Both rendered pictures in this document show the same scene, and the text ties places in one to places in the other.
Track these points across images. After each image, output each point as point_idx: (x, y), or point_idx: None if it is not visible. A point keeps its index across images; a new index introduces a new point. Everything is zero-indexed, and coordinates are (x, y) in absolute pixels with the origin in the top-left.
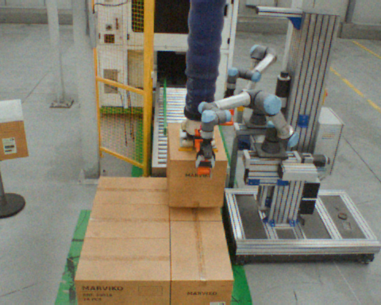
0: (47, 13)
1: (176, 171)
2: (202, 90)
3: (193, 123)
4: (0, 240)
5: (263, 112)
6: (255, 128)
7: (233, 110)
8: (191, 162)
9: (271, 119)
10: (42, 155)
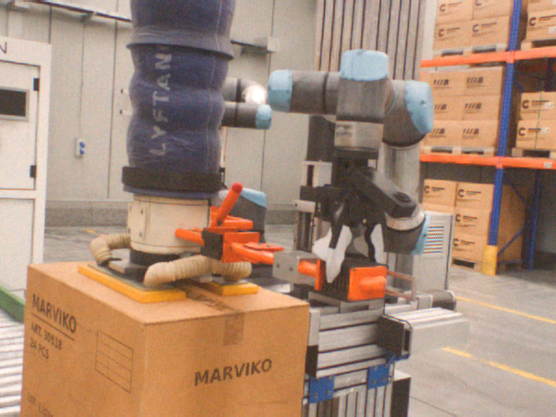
0: None
1: (166, 368)
2: (200, 93)
3: (169, 211)
4: None
5: (262, 224)
6: (254, 264)
7: (217, 209)
8: (214, 323)
9: (399, 163)
10: None
